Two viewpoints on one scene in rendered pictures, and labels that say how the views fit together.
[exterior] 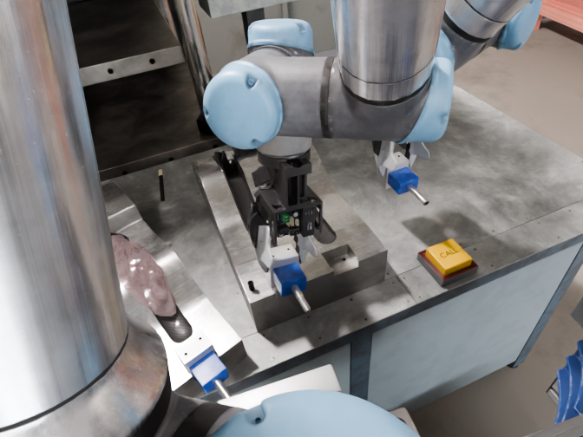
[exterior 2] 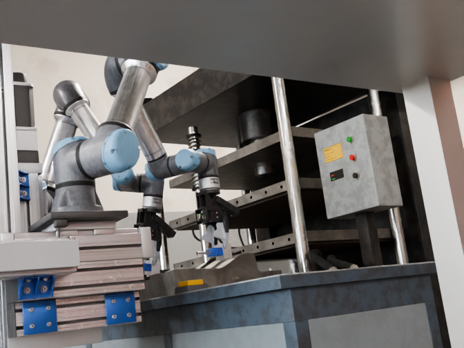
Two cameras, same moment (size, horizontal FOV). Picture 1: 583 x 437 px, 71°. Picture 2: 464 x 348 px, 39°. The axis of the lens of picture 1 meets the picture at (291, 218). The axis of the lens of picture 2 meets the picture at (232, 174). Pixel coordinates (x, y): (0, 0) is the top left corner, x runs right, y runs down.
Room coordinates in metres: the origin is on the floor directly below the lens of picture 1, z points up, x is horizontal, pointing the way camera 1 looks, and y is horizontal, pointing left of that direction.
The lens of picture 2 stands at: (-0.11, -2.38, 0.71)
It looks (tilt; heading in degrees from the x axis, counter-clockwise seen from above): 12 degrees up; 69
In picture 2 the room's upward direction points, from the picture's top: 7 degrees counter-clockwise
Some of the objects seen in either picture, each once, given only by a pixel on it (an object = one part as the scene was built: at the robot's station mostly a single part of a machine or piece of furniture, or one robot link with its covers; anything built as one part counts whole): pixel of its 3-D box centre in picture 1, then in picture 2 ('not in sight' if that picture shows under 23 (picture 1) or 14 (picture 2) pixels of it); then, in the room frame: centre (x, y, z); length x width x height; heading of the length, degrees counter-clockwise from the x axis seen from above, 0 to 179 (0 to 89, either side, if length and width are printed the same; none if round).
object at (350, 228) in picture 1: (272, 200); (210, 275); (0.68, 0.04, 0.87); 0.50 x 0.26 x 0.14; 17
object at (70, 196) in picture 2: not in sight; (76, 201); (0.12, -0.48, 1.09); 0.15 x 0.15 x 0.10
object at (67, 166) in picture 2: not in sight; (75, 162); (0.13, -0.49, 1.20); 0.13 x 0.12 x 0.14; 131
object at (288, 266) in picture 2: not in sight; (274, 277); (1.28, 0.80, 0.87); 0.50 x 0.27 x 0.17; 17
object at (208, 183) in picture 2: not in sight; (209, 185); (0.63, -0.22, 1.17); 0.08 x 0.08 x 0.05
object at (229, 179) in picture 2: not in sight; (271, 163); (1.40, 0.89, 1.52); 1.10 x 0.70 x 0.05; 107
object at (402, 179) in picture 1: (405, 183); (212, 252); (0.61, -0.23, 0.93); 0.13 x 0.05 x 0.05; 18
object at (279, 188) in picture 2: not in sight; (276, 206); (1.39, 0.88, 1.27); 1.10 x 0.74 x 0.05; 107
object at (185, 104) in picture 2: not in sight; (258, 123); (1.34, 0.87, 1.75); 1.30 x 0.84 x 0.61; 107
